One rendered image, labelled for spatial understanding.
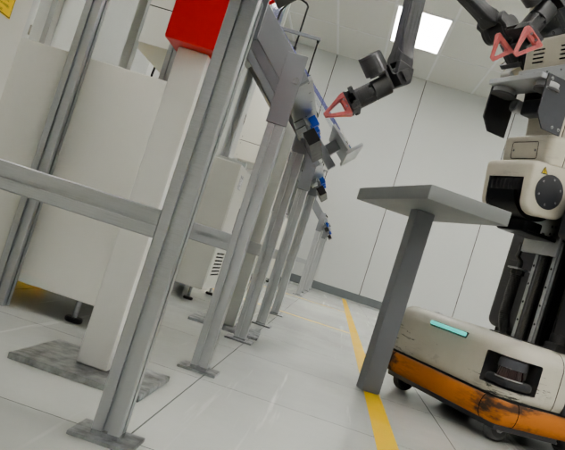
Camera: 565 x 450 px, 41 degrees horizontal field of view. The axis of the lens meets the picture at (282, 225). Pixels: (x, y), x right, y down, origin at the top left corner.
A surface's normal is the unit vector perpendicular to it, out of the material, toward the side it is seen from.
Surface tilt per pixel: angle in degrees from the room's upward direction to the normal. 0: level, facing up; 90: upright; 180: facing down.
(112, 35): 90
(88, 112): 90
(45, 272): 90
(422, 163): 90
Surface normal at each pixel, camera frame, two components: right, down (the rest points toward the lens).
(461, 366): -0.88, -0.29
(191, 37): -0.07, -0.06
